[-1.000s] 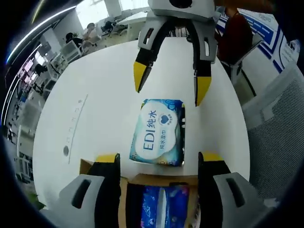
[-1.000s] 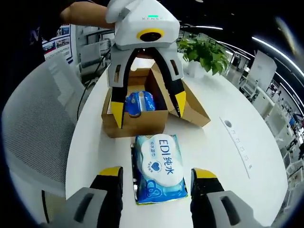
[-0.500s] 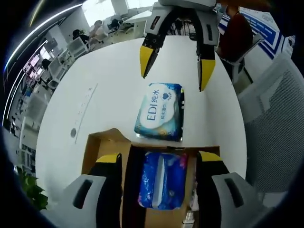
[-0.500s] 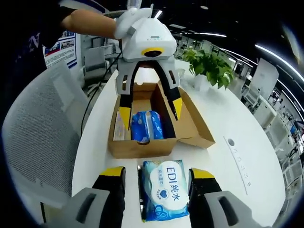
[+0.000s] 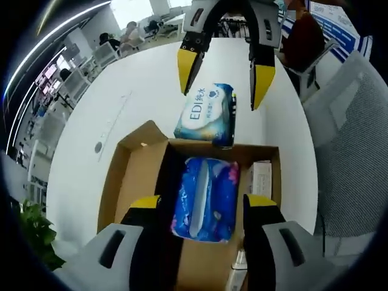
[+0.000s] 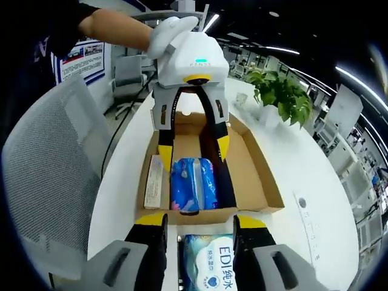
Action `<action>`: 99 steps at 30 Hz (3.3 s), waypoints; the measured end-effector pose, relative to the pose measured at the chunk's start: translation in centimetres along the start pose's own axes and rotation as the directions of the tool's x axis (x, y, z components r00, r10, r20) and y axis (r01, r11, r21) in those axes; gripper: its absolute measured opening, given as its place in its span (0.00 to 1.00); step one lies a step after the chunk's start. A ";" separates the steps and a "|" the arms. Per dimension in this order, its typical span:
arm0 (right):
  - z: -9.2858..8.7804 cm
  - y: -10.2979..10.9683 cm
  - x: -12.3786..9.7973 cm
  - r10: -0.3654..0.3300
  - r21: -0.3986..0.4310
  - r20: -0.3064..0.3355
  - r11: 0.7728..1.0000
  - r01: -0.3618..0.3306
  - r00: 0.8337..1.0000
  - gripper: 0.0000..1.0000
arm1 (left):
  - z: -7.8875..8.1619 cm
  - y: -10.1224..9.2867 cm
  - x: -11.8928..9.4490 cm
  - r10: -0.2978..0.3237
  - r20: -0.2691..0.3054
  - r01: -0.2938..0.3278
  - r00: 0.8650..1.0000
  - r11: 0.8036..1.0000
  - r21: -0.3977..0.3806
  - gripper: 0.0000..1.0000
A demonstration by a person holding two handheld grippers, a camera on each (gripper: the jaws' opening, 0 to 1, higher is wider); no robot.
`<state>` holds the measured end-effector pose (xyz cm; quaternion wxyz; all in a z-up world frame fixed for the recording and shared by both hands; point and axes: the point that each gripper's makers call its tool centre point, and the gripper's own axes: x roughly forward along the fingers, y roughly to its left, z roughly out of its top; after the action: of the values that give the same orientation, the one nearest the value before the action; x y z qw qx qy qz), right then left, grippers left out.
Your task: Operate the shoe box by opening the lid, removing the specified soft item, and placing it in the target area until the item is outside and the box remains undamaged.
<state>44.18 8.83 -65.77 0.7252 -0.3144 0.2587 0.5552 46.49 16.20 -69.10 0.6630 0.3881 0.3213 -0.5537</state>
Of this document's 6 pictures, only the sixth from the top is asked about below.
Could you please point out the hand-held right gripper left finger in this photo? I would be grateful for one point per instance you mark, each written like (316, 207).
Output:
(97, 272)

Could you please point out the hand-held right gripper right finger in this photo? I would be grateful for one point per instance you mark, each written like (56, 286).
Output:
(306, 276)

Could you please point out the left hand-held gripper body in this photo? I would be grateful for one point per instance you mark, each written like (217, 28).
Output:
(188, 54)

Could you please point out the small white carton box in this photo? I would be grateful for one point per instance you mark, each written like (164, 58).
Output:
(153, 182)

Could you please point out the brown cardboard shoe box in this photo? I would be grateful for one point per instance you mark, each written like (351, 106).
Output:
(257, 169)

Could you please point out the blue patterned soft pack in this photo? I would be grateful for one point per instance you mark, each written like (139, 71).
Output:
(182, 188)

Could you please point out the blue white wet wipes pack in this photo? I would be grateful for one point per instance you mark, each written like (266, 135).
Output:
(209, 260)

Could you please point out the small white cup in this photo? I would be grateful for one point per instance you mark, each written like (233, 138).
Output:
(241, 99)

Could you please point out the straight ceiling light strip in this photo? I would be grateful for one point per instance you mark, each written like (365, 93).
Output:
(211, 22)

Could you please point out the white swivel office chair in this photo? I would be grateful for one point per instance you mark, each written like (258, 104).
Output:
(127, 72)

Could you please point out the green plant in white pot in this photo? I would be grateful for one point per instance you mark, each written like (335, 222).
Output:
(282, 97)

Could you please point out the blue white poster board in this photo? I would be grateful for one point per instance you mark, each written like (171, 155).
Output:
(85, 60)

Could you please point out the grey mesh office chair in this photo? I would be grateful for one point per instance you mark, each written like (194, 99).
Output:
(54, 169)

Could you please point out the group of white office chairs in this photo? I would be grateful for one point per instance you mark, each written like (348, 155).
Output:
(342, 151)

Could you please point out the long curved ceiling light strip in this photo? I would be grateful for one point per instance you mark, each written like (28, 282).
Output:
(351, 74)

